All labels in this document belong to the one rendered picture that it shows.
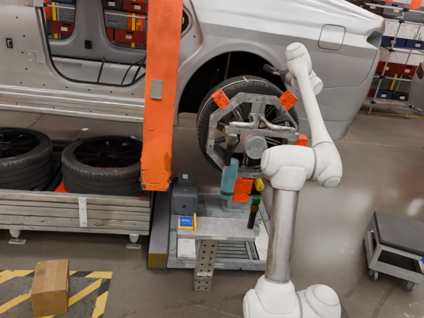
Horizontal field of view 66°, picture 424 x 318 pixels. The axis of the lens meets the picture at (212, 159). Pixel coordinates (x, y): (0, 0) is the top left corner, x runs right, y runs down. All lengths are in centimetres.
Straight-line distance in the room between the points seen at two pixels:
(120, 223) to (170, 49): 116
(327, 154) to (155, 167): 98
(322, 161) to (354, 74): 131
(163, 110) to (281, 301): 108
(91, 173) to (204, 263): 91
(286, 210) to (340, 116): 141
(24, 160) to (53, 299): 94
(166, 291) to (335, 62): 185
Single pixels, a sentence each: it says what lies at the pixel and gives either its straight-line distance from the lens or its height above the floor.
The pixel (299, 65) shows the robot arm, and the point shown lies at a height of 136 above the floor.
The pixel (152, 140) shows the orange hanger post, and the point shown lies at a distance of 185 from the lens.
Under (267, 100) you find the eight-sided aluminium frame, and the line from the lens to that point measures 198.
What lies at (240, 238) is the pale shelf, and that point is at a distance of 185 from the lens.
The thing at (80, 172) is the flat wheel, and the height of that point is 49.
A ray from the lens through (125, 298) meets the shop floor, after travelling 209.
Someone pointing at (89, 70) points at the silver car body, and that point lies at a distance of 318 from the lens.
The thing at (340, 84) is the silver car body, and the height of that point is 117.
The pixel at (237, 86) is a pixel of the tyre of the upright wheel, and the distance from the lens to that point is 201.
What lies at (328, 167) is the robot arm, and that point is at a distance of 135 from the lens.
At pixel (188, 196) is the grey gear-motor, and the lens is 221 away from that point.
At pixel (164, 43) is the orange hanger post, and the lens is 171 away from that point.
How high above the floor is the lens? 157
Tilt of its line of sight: 25 degrees down
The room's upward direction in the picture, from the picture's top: 8 degrees clockwise
